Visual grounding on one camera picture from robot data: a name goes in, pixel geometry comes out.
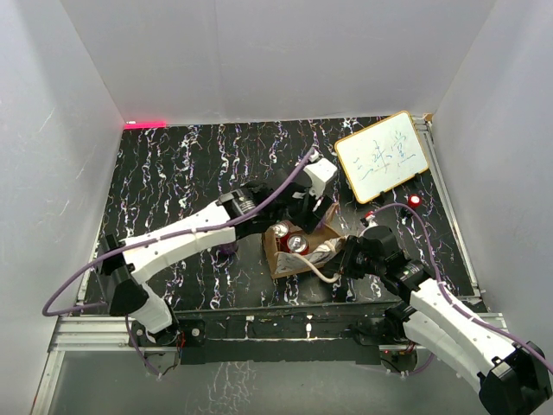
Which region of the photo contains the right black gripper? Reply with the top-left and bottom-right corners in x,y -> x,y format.
324,235 -> 385,279

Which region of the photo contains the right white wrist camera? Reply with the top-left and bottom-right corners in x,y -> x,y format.
360,211 -> 378,230

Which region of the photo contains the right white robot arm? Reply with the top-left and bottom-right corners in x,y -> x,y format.
324,226 -> 552,414

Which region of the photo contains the red push button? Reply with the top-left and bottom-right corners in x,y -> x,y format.
401,194 -> 423,219

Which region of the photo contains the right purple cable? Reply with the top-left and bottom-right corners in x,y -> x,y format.
371,202 -> 553,377

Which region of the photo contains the purple cable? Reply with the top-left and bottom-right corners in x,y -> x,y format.
41,146 -> 316,377
371,202 -> 553,377

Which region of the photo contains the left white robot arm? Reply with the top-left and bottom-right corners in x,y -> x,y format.
95,174 -> 331,346

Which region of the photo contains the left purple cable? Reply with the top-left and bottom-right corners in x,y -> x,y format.
41,146 -> 316,377

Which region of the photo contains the red cola can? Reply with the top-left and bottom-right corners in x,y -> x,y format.
272,220 -> 290,239
286,233 -> 309,255

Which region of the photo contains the small whiteboard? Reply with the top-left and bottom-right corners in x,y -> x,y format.
334,111 -> 429,204

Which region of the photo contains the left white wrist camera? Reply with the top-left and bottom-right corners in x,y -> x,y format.
303,150 -> 338,199

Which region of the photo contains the purple Fanta can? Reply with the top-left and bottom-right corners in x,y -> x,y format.
219,241 -> 238,255

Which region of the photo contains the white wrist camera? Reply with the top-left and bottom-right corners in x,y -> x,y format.
360,211 -> 378,230
303,150 -> 338,199

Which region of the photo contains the black base bar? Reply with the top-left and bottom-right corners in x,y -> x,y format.
176,302 -> 417,370

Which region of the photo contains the red light strip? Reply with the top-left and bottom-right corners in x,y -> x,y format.
124,121 -> 167,130

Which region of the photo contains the burlap canvas bag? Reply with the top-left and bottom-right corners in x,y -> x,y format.
262,202 -> 346,284

